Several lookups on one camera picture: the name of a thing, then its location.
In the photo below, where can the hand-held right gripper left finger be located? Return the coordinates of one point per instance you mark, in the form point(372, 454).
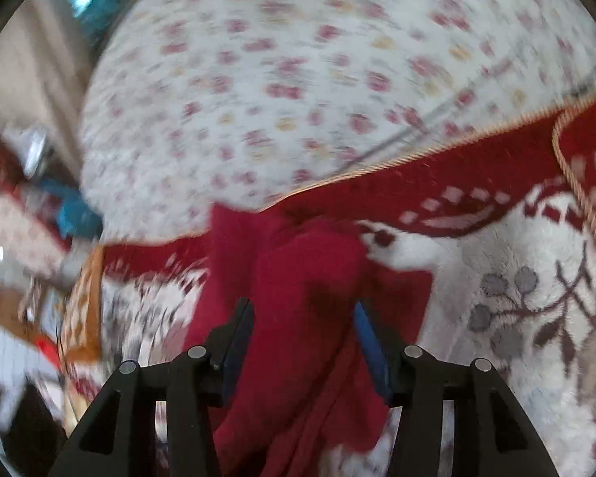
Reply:
point(238, 343)

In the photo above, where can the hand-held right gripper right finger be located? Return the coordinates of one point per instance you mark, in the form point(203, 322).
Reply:
point(372, 348)

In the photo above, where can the red garment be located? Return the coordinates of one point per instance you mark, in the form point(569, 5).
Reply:
point(303, 278)

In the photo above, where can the orange checkered plush cloth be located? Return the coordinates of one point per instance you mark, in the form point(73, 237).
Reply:
point(87, 308)

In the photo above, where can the red and white plush blanket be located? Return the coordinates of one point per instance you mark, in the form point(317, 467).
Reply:
point(501, 258)

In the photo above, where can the white floral bedsheet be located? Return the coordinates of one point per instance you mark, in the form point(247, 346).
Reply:
point(278, 84)

